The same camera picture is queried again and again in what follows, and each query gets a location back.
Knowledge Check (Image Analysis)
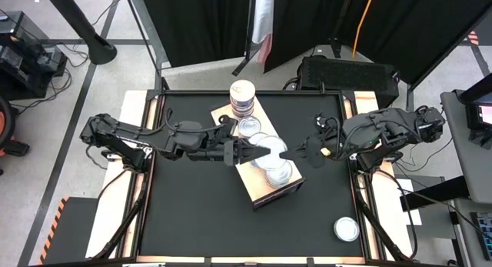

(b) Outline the wooden shelf with black frame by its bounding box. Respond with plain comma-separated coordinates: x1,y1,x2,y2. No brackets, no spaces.
210,98,306,211

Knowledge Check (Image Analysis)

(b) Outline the black monitor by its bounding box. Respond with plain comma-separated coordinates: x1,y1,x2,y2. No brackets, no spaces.
459,72,492,149

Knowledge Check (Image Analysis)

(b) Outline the black computer case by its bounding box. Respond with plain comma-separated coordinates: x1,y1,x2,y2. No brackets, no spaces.
298,54,401,109

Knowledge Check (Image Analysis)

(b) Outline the black orange wheeled device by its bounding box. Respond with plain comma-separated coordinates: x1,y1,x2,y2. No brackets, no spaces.
0,95,31,176

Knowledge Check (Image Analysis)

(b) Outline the black hazard-striped floor mat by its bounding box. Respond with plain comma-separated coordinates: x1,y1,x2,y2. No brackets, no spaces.
38,196,100,266

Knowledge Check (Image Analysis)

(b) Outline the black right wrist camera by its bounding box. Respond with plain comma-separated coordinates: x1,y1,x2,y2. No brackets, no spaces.
313,112,341,137

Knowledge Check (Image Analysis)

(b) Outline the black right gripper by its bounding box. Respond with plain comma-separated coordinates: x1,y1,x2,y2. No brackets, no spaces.
279,135,332,169

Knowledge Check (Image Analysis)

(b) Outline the white pink cloth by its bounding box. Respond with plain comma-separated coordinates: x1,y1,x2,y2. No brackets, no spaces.
251,0,276,65

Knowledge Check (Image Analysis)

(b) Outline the black equipment cart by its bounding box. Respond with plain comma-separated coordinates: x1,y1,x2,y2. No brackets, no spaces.
0,9,69,102

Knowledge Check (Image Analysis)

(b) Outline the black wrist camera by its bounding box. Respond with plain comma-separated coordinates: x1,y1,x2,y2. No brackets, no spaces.
313,112,341,137
215,114,240,140

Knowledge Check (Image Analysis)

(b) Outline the black keyboard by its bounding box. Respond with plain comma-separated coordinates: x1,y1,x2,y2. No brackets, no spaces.
469,211,492,261

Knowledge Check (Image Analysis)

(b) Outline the black flat bar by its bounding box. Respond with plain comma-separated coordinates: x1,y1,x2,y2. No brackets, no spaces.
399,175,470,213

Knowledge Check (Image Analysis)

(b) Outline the orange yellow cable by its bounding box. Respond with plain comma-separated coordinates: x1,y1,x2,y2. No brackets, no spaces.
351,0,377,59

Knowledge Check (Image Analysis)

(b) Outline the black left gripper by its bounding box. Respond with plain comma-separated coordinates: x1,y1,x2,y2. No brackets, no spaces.
203,135,272,167

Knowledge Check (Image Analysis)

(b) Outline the pink salmon can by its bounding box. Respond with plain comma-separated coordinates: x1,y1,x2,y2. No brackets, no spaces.
230,99,256,118
229,79,257,106

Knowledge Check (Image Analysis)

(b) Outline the black curtain panel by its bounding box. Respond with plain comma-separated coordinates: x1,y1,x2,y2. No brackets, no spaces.
264,0,492,88
138,0,255,68

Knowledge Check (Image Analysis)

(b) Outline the grey side table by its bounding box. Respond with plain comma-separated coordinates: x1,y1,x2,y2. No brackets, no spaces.
440,88,492,267

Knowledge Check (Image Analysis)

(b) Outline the black pole with round base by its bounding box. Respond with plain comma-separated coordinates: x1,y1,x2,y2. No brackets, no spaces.
41,0,118,66

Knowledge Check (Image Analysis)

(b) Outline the metal curtain frame post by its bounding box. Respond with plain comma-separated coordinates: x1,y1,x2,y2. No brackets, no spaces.
122,0,170,91

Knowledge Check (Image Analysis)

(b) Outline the red seafood can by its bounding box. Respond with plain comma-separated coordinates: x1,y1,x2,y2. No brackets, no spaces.
237,115,263,139

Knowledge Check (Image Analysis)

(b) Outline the black light stand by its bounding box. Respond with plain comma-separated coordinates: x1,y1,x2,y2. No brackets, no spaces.
230,0,259,78

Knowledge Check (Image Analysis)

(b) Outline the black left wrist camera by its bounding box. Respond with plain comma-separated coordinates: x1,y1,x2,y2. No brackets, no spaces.
215,114,240,140

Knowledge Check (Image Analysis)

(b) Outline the white paper sheet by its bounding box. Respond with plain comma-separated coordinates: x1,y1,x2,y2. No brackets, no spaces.
394,177,424,226

